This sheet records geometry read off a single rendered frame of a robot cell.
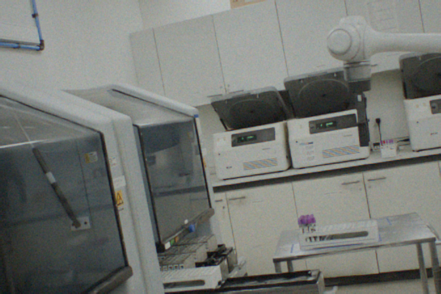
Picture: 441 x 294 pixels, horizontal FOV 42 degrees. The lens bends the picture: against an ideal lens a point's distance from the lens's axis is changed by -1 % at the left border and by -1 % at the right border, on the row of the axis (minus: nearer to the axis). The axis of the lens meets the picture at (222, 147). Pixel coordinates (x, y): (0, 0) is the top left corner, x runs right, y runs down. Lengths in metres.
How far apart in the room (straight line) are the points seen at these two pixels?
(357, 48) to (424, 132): 2.46
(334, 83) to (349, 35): 2.70
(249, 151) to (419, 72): 1.37
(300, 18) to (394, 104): 1.03
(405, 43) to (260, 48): 2.83
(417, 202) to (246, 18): 1.88
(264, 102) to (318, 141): 0.58
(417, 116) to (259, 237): 1.44
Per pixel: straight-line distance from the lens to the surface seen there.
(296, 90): 4.47
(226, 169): 4.35
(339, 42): 1.73
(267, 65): 4.52
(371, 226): 2.24
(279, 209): 4.30
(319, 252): 2.21
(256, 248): 4.40
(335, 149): 4.19
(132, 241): 1.83
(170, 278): 2.04
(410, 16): 4.46
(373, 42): 1.78
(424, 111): 4.18
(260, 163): 4.27
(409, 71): 4.44
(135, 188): 1.89
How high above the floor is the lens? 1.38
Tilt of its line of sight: 3 degrees down
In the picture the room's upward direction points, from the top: 10 degrees counter-clockwise
